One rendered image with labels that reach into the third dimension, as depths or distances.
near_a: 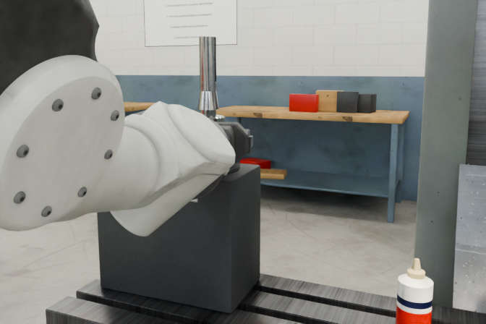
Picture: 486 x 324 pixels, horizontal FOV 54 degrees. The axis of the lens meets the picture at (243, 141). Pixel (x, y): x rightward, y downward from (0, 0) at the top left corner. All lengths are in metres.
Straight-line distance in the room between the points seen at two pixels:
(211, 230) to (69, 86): 0.48
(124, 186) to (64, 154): 0.13
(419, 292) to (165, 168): 0.36
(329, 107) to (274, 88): 0.87
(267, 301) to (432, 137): 0.45
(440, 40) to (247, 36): 4.32
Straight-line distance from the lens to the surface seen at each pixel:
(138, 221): 0.46
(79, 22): 0.20
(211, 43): 0.67
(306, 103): 4.36
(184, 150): 0.37
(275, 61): 5.06
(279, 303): 0.72
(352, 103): 4.33
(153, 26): 5.76
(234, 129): 0.63
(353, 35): 4.87
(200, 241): 0.67
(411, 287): 0.61
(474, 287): 0.90
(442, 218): 0.99
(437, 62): 0.95
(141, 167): 0.34
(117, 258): 0.75
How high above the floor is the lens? 1.26
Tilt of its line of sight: 9 degrees down
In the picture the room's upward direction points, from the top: straight up
